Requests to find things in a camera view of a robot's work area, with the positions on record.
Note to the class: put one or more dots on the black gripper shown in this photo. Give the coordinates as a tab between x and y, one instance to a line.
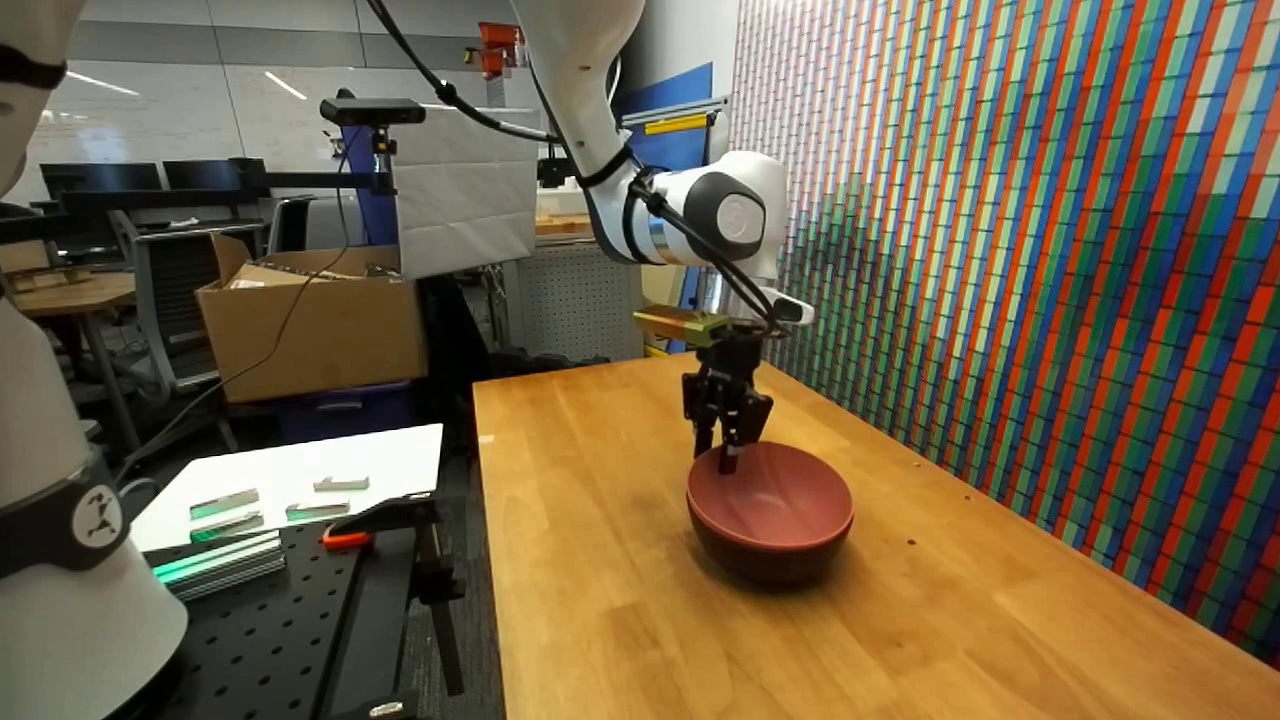
725	387

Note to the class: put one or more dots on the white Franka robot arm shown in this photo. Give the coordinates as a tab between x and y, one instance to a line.
725	215

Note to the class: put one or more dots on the grey cabinet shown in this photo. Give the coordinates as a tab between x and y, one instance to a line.
582	306

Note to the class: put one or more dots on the blue upright panel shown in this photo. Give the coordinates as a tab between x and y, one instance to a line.
680	106

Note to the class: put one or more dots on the grey square board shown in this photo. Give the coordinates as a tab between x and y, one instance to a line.
464	195

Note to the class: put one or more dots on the blue storage bin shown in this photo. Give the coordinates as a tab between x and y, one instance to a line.
348	410

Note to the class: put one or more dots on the cardboard box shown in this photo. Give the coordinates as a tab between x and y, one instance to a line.
312	326

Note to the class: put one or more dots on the white paper sheet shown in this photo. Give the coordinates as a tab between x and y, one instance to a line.
284	467

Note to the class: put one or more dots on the red overhead fixture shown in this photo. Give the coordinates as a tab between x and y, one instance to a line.
496	46

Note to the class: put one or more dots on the black perforated mounting board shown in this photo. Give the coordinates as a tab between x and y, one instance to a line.
293	640

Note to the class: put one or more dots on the shiny metal bar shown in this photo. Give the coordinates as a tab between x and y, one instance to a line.
220	563

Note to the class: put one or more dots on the grey office chair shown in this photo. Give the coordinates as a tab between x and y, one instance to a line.
166	285

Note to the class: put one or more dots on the black computer monitor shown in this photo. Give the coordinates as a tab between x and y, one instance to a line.
152	177

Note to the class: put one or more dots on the olive wrist camera block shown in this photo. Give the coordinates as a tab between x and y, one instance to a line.
673	326

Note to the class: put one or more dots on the blue stand post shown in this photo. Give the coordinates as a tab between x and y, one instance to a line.
371	183

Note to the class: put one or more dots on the black camera on stand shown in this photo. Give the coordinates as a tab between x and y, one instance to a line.
371	111

